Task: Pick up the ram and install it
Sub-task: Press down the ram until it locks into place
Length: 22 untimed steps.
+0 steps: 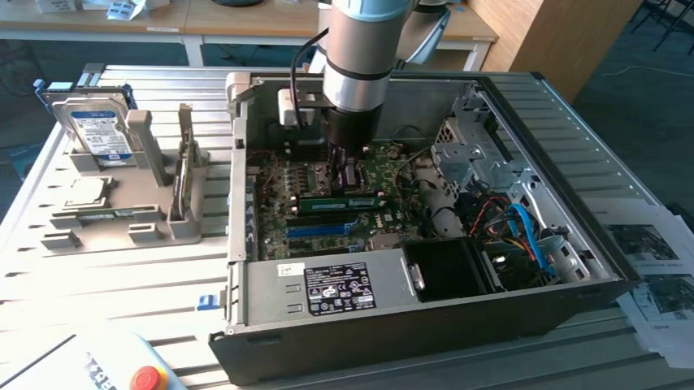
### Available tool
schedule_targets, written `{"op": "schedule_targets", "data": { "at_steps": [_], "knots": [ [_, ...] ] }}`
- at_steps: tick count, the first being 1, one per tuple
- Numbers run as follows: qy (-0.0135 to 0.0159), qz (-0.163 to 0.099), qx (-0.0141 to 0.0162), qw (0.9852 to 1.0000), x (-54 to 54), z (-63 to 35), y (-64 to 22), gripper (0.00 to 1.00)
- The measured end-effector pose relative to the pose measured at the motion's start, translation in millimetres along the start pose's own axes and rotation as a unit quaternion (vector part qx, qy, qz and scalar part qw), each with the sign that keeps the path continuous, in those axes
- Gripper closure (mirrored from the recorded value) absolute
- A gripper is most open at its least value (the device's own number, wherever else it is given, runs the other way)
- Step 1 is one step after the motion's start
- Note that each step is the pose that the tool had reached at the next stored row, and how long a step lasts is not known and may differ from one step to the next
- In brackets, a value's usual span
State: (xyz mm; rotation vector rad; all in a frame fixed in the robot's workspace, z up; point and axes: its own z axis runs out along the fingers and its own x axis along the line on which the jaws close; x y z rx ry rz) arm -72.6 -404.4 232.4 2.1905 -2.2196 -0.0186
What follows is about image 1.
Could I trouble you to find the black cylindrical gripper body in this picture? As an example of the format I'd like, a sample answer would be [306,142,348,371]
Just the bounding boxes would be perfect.
[322,103,384,158]

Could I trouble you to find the green RAM stick with label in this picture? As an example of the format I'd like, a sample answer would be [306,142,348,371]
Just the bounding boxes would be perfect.
[296,194,382,215]

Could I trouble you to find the CPU socket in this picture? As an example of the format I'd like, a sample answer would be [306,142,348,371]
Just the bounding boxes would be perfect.
[322,160,372,193]

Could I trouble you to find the green motherboard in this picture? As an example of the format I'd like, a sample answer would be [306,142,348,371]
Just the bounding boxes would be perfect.
[244,141,436,262]

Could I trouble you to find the black expansion slot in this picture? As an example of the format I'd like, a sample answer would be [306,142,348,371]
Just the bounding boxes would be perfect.
[285,214,356,229]

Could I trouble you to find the blue expansion slot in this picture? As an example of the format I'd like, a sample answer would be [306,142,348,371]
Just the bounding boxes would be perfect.
[284,220,360,241]

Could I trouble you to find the metal disk bay cage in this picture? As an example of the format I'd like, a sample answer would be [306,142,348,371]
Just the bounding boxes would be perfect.
[430,80,543,197]

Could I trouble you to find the black fan shroud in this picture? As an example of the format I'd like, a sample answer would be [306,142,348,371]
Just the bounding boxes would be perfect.
[402,236,498,304]

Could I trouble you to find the grey power supply with label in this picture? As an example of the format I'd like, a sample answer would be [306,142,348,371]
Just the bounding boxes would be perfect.
[241,249,422,327]

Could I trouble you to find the wooden cabinet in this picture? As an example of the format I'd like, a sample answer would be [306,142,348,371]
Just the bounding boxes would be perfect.
[464,0,645,105]

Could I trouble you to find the hard disk with blue label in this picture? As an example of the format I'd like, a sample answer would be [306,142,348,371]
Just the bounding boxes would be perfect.
[41,82,136,168]

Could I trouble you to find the grey parts rack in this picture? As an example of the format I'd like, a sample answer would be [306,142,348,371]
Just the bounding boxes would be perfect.
[39,102,213,256]

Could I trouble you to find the silver CPU chip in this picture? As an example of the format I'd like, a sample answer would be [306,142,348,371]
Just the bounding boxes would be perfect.
[63,177,111,209]

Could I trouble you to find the black open PC case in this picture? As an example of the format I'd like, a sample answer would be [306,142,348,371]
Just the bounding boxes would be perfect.
[207,70,645,387]

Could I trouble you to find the blue and white packet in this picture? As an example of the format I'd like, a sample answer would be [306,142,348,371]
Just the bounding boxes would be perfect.
[104,0,147,20]

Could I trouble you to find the printed paper sheets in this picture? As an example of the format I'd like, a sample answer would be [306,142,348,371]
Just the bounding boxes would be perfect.
[588,201,694,367]

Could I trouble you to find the red emergency stop button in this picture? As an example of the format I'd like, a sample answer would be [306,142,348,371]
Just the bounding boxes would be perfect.
[129,365,171,390]

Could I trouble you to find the black chair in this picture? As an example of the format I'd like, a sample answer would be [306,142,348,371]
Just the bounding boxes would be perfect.
[627,0,694,52]

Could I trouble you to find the grey teach pendant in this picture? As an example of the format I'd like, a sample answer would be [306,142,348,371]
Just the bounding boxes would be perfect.
[0,319,179,390]

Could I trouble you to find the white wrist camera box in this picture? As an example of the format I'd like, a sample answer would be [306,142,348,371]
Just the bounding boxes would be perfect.
[276,89,316,130]

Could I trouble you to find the black camera cable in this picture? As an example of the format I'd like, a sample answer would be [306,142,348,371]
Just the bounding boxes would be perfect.
[289,27,331,130]

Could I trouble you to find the white cable sleeve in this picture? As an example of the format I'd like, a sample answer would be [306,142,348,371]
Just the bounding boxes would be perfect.
[412,161,468,239]

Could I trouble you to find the graphics card with metal bracket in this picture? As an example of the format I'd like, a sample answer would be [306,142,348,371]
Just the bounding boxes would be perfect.
[168,102,199,223]

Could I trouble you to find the red and black wire bundle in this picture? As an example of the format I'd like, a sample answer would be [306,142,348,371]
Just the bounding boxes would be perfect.
[464,195,530,249]

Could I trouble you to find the wooden desk with white frame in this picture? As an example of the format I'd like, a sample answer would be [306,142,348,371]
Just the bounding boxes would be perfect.
[0,0,500,72]

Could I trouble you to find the blue SATA wire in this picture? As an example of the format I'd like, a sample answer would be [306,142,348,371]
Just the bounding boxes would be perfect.
[506,201,560,278]

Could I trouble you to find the blue disk bracket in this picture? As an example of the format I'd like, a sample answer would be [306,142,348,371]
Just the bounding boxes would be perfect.
[32,78,76,107]

